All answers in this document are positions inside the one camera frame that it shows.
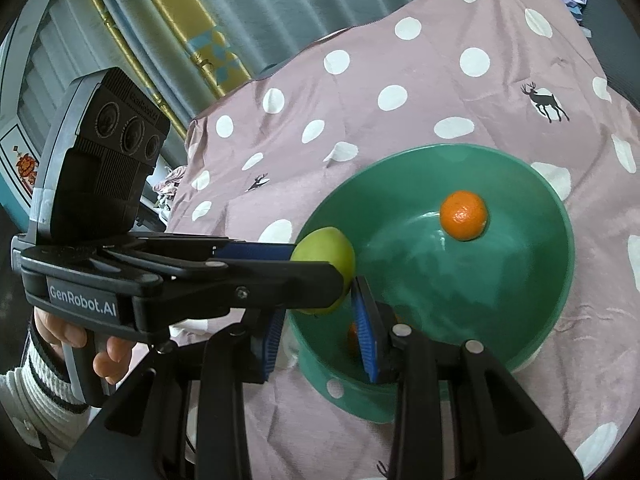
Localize striped sleeve left forearm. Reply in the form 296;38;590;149
1;325;90;471

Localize orange mandarin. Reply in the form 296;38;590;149
347;322;360;353
439;190;488;242

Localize crumpled pink clothes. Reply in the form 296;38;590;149
152;166;186;208

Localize grey sofa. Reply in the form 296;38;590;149
582;0;639;108

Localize green plastic bowl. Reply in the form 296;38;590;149
286;142;576;425

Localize green fruit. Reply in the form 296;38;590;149
290;226;356;315

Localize yellow patterned curtain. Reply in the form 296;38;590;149
71;0;254;137

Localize red chinese knot decoration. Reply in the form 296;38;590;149
13;145;39;196

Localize pink polka dot tablecloth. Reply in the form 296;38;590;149
168;0;639;479

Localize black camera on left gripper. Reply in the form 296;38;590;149
26;67;170;246

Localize grey curtain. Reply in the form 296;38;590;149
2;0;411;166

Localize person's left hand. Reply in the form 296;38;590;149
34;308;136;386

